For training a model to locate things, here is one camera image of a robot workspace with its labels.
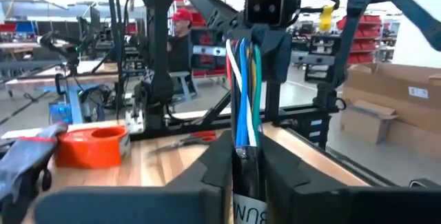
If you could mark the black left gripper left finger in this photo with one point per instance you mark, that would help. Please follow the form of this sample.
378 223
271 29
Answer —
138 206

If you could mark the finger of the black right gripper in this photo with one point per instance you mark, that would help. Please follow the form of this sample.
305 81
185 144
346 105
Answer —
241 33
275 55

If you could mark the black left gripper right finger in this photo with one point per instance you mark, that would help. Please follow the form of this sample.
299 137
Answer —
344 206

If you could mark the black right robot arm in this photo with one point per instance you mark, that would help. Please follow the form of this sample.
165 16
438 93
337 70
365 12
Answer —
160 45

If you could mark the black background robot arm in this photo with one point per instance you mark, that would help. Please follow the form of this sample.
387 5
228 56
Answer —
74 53

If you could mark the black bin rack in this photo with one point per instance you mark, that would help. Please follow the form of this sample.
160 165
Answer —
320 50
206 62

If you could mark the person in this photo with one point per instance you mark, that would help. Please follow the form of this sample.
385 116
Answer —
179 51

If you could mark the white stool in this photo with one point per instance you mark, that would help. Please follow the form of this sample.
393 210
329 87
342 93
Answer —
184 79

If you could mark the small cardboard box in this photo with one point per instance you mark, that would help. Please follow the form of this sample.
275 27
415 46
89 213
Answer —
365 124

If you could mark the red bin shelving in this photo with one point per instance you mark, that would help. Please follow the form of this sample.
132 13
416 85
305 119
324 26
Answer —
365 45

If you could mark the blue-legged workbench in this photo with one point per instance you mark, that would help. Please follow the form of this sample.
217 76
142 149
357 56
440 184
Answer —
74 103

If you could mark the large cardboard box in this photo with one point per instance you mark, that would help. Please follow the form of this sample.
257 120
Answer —
396 79

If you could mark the grey and black work glove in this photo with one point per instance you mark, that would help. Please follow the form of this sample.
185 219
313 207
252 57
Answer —
24 158

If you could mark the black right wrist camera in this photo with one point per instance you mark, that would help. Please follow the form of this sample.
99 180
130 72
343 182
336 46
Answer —
272 3

